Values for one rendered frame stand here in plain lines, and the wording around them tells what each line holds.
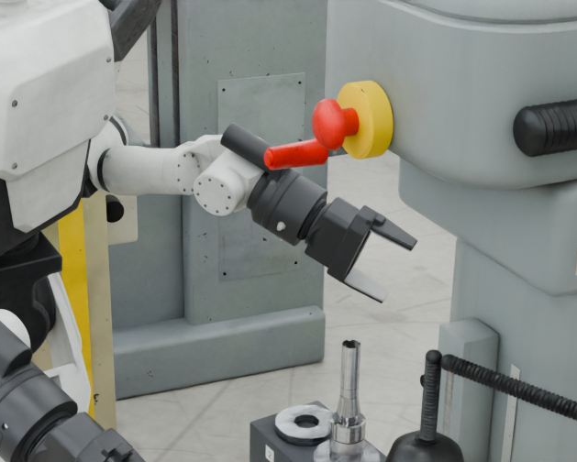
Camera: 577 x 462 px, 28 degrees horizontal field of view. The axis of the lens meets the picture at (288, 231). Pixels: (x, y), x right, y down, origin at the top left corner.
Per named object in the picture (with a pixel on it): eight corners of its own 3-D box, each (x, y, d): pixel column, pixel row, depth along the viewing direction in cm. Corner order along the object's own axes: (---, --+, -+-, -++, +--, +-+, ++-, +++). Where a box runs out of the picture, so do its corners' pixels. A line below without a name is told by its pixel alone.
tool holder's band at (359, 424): (327, 415, 156) (327, 410, 155) (360, 412, 156) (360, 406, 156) (334, 434, 151) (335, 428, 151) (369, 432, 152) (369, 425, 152)
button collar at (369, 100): (370, 170, 88) (373, 93, 86) (332, 147, 93) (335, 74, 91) (392, 166, 89) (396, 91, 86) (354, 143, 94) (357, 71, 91)
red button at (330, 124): (329, 159, 87) (331, 108, 86) (305, 143, 90) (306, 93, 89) (367, 153, 89) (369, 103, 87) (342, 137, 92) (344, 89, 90)
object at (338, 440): (326, 447, 158) (327, 415, 156) (359, 444, 158) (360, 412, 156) (333, 467, 153) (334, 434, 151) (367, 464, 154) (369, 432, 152)
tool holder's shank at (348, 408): (334, 412, 155) (337, 338, 150) (357, 410, 155) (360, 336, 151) (338, 424, 152) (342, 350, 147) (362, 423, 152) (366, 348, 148)
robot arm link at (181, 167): (250, 206, 155) (170, 203, 161) (281, 173, 161) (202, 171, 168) (238, 163, 152) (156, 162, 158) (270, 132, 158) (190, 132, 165)
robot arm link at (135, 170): (161, 214, 160) (55, 208, 170) (198, 177, 167) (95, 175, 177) (139, 146, 155) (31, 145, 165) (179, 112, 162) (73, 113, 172)
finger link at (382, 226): (408, 255, 149) (368, 230, 150) (417, 241, 151) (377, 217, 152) (413, 247, 148) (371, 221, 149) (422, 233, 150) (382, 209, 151)
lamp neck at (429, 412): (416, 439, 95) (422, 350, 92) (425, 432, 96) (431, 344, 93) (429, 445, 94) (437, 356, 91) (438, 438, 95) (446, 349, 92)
